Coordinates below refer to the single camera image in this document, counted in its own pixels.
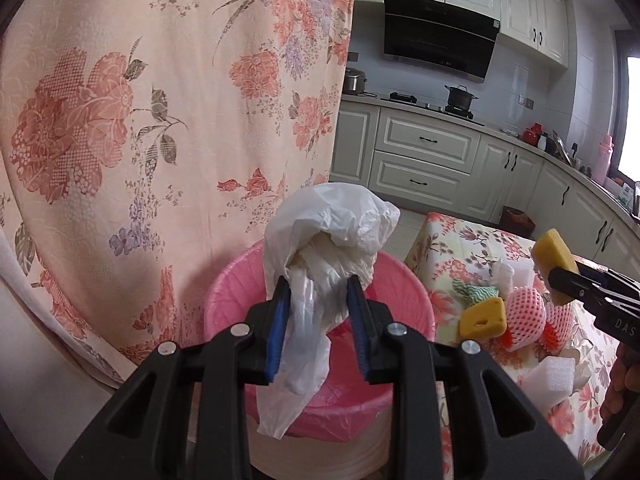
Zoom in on yellow sponge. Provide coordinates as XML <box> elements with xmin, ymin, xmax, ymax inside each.
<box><xmin>459</xmin><ymin>297</ymin><xmax>506</xmax><ymax>341</ymax></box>
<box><xmin>530</xmin><ymin>229</ymin><xmax>579</xmax><ymax>306</ymax></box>

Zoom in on pink foam fruit net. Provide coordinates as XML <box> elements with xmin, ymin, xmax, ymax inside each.
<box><xmin>499</xmin><ymin>287</ymin><xmax>546</xmax><ymax>352</ymax></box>

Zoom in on white plastic bag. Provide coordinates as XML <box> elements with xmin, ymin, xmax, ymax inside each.
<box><xmin>257</xmin><ymin>182</ymin><xmax>400</xmax><ymax>439</ymax></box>

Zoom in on pink lined trash bin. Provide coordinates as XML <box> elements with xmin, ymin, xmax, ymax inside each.
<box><xmin>204</xmin><ymin>243</ymin><xmax>435</xmax><ymax>479</ymax></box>

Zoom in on white lower kitchen cabinets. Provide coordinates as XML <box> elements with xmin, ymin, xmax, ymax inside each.
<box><xmin>330</xmin><ymin>96</ymin><xmax>639</xmax><ymax>278</ymax></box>

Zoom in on person's right hand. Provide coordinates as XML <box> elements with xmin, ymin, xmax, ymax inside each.
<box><xmin>600</xmin><ymin>344</ymin><xmax>640</xmax><ymax>422</ymax></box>

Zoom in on dark red floor bin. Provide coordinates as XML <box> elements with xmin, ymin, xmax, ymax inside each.
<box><xmin>499</xmin><ymin>206</ymin><xmax>536</xmax><ymax>240</ymax></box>

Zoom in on white foam sheet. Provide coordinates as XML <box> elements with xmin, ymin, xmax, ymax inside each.
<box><xmin>520</xmin><ymin>356</ymin><xmax>576</xmax><ymax>414</ymax></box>

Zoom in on green white striped cloth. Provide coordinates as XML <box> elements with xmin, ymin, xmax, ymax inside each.
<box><xmin>452</xmin><ymin>278</ymin><xmax>499</xmax><ymax>308</ymax></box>

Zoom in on pink thermos bottle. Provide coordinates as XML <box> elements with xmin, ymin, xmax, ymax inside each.
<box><xmin>592</xmin><ymin>134</ymin><xmax>614</xmax><ymax>186</ymax></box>

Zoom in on floral tablecloth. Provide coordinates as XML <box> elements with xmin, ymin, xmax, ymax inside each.
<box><xmin>406</xmin><ymin>212</ymin><xmax>617</xmax><ymax>474</ymax></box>

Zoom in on red kettle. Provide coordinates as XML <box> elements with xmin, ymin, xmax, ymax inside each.
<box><xmin>521</xmin><ymin>122</ymin><xmax>544</xmax><ymax>146</ymax></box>

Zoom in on black cooking pot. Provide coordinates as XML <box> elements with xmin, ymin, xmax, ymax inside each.
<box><xmin>445</xmin><ymin>84</ymin><xmax>477</xmax><ymax>113</ymax></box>

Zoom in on black gas stove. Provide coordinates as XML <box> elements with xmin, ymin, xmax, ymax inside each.
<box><xmin>387</xmin><ymin>92</ymin><xmax>474</xmax><ymax>122</ymax></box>

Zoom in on floral peach curtain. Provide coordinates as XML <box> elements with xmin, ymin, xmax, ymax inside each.
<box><xmin>1</xmin><ymin>0</ymin><xmax>355</xmax><ymax>384</ymax></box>

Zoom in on black range hood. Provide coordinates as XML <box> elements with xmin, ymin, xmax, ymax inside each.
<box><xmin>383</xmin><ymin>0</ymin><xmax>500</xmax><ymax>82</ymax></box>

